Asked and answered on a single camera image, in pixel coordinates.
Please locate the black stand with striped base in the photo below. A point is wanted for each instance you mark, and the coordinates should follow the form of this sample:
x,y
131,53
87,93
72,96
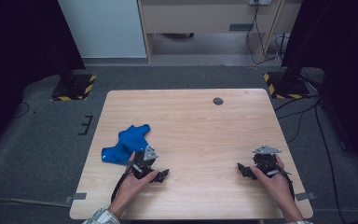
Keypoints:
x,y
74,88
287,87

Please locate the light wooden desk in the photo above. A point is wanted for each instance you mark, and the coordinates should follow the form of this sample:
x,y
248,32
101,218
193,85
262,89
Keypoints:
x,y
199,18

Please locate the grey round table grommet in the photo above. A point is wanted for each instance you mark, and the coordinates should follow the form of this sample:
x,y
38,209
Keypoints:
x,y
218,101

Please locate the blue cloth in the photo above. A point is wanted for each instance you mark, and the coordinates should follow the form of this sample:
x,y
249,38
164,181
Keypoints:
x,y
127,144

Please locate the black curtain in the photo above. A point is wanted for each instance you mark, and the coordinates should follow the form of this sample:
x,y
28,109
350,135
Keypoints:
x,y
18,46
348,62

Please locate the white power strip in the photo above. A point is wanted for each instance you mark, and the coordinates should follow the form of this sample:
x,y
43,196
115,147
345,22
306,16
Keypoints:
x,y
260,2

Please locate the white cabinet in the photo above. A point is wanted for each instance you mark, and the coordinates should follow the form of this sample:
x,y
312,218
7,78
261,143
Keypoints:
x,y
102,28

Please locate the person's left hand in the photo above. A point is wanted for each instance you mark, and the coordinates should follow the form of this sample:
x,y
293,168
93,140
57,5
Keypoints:
x,y
133,186

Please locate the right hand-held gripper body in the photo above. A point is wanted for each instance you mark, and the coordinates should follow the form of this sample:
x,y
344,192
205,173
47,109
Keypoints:
x,y
265,161

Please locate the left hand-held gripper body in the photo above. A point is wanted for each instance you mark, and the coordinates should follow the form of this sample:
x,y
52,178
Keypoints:
x,y
143,165

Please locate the person's right hand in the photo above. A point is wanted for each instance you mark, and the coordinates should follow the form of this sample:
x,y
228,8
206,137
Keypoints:
x,y
276,185

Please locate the grey tape piece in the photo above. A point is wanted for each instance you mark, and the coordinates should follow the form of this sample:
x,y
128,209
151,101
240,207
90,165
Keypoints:
x,y
305,196
76,197

